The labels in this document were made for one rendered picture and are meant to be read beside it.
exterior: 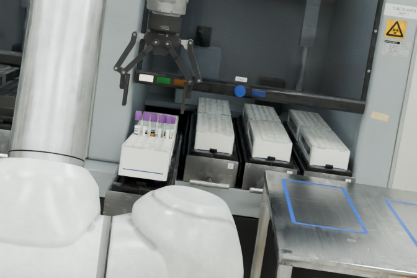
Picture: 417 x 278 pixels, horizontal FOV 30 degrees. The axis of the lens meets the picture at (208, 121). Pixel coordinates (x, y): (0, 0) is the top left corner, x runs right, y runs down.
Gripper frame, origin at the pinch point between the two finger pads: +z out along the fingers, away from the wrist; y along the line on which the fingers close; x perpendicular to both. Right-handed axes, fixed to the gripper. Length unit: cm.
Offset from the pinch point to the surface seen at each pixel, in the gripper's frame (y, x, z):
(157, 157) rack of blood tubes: 3.0, -18.4, 7.8
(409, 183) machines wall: 103, 140, 41
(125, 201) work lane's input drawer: -2.0, -22.0, 16.9
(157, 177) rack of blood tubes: 3.8, -18.8, 11.8
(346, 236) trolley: 40, -36, 13
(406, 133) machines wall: 98, 140, 21
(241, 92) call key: 20.9, 25.8, -1.9
